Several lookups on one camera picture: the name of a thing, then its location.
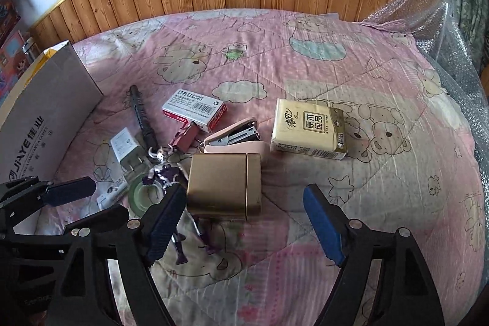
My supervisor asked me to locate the gold metal tin box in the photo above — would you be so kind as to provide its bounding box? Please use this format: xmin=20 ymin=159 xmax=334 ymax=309
xmin=186 ymin=153 xmax=262 ymax=220

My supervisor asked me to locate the black marker pen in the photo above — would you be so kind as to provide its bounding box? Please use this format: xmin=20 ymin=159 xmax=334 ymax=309
xmin=129 ymin=84 xmax=160 ymax=151

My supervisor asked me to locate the pink stapler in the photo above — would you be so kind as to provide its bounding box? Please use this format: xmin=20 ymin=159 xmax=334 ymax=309
xmin=202 ymin=117 xmax=270 ymax=162

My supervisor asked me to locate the purple Ultraman figure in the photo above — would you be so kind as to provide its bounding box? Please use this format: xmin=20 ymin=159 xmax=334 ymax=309
xmin=142 ymin=146 xmax=220 ymax=265

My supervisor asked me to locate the small white tube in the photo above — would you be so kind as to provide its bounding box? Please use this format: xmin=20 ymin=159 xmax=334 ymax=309
xmin=95 ymin=176 xmax=128 ymax=210

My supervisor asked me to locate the green tape roll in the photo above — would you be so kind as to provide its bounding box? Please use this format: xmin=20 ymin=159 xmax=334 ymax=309
xmin=128 ymin=174 xmax=165 ymax=218

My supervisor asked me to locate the white charger plug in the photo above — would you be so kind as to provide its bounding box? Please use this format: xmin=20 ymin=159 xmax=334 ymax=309
xmin=110 ymin=127 xmax=149 ymax=174

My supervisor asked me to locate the white cardboard box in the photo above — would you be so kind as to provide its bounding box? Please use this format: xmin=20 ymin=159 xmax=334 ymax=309
xmin=1 ymin=41 xmax=103 ymax=183

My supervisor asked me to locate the pink binder clip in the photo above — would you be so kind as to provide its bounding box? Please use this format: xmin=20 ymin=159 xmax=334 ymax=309
xmin=169 ymin=122 xmax=200 ymax=153

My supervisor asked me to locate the yellow tissue pack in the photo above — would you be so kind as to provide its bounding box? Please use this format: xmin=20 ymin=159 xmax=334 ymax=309
xmin=271 ymin=98 xmax=347 ymax=160

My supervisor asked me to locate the pink bear bedsheet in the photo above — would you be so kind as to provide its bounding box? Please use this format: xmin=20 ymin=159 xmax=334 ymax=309
xmin=57 ymin=9 xmax=485 ymax=325

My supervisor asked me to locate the white red staples box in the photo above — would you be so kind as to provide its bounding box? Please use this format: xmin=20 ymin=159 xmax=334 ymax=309
xmin=162 ymin=89 xmax=227 ymax=132

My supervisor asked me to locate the pink toy washing machine box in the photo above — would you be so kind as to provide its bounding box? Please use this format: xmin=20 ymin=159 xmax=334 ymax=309
xmin=0 ymin=31 xmax=33 ymax=103

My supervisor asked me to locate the red robot toy box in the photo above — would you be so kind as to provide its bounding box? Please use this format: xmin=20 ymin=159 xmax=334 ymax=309
xmin=0 ymin=0 xmax=21 ymax=46

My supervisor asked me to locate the clear bubble wrap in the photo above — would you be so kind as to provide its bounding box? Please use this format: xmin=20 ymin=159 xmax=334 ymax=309
xmin=362 ymin=0 xmax=489 ymax=159

